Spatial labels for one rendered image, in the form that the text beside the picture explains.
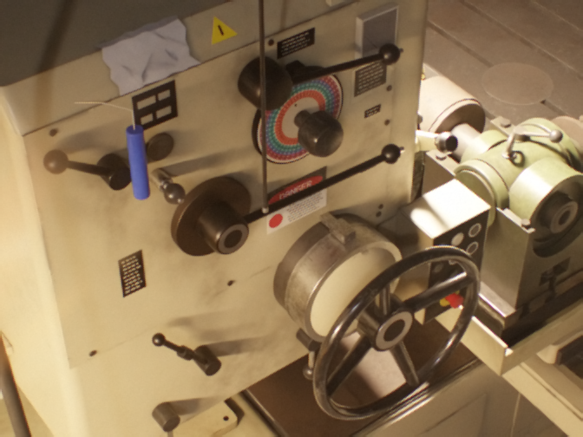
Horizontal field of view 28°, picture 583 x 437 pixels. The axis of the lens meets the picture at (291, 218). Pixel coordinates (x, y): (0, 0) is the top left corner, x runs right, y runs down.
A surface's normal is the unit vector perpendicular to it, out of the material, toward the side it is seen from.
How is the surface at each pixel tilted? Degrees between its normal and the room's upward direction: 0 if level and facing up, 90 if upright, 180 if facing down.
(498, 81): 0
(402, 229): 90
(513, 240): 90
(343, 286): 67
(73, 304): 90
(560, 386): 0
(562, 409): 90
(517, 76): 0
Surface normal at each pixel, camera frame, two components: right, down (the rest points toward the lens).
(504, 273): -0.81, 0.40
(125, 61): 0.39, 0.05
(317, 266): -0.48, -0.35
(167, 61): 0.41, 0.33
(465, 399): 0.59, 0.55
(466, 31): 0.00, -0.73
